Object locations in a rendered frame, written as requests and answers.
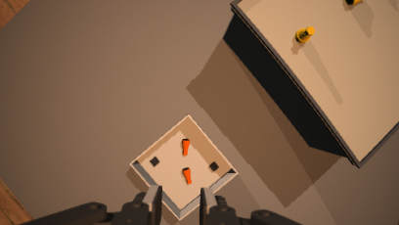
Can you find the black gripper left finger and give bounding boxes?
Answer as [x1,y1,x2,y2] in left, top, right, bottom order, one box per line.
[19,185,162,225]

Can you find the tan square open box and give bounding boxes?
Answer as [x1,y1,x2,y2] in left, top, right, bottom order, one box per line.
[130,114,238,221]

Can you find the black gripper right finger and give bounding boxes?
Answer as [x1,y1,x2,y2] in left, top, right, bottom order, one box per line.
[199,188,302,225]

